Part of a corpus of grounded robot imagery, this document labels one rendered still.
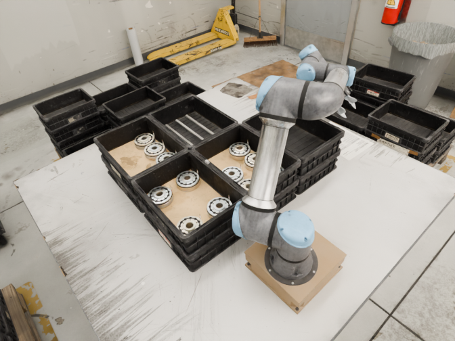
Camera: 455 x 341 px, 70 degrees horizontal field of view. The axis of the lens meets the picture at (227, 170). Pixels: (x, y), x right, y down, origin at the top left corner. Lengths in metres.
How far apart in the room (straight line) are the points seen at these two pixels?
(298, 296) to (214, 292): 0.31
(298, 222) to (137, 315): 0.66
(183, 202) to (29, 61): 3.31
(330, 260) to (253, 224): 0.34
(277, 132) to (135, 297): 0.79
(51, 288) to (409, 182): 2.12
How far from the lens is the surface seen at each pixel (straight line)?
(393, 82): 3.04
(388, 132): 2.36
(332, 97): 1.02
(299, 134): 1.71
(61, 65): 4.50
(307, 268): 1.19
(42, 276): 2.50
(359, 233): 1.48
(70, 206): 1.75
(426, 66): 3.43
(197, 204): 1.36
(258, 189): 1.04
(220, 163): 1.53
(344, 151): 1.85
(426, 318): 2.20
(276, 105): 1.00
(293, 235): 1.02
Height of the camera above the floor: 1.83
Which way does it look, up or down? 42 degrees down
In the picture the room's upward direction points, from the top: 5 degrees counter-clockwise
